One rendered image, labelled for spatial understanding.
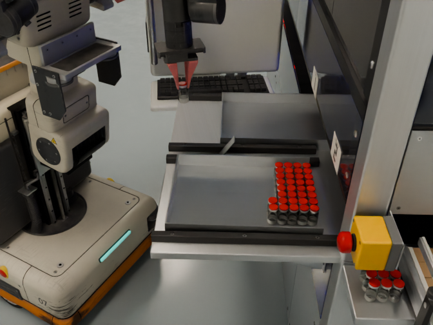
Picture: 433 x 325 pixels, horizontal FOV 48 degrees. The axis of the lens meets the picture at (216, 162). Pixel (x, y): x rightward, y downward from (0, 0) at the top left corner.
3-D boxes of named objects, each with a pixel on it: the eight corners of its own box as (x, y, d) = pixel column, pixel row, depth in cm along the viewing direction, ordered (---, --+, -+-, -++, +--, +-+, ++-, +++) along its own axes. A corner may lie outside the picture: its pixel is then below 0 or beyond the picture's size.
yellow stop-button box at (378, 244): (384, 242, 93) (392, 215, 89) (394, 271, 87) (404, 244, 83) (345, 242, 93) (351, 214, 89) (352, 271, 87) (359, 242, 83)
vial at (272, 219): (276, 218, 110) (278, 203, 107) (277, 225, 108) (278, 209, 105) (267, 218, 110) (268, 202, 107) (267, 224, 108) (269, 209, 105)
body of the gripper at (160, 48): (206, 55, 102) (204, 20, 98) (158, 61, 100) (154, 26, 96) (200, 45, 107) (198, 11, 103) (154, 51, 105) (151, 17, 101)
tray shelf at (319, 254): (325, 101, 158) (326, 96, 157) (377, 264, 102) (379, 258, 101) (179, 98, 159) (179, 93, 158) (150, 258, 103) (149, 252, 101)
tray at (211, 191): (308, 167, 125) (309, 157, 123) (321, 240, 105) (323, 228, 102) (178, 164, 126) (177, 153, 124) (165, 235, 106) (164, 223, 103)
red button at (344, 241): (354, 242, 91) (357, 226, 89) (358, 258, 88) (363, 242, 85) (334, 242, 91) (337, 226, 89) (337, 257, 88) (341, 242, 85)
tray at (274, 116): (328, 104, 153) (330, 94, 151) (344, 151, 132) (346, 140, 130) (221, 102, 153) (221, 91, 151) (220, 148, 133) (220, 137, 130)
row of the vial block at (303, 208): (299, 177, 122) (301, 162, 119) (307, 226, 108) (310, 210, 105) (290, 176, 122) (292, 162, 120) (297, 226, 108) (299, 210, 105)
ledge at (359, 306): (408, 272, 100) (410, 266, 99) (428, 326, 89) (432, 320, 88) (341, 271, 100) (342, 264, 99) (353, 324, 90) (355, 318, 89)
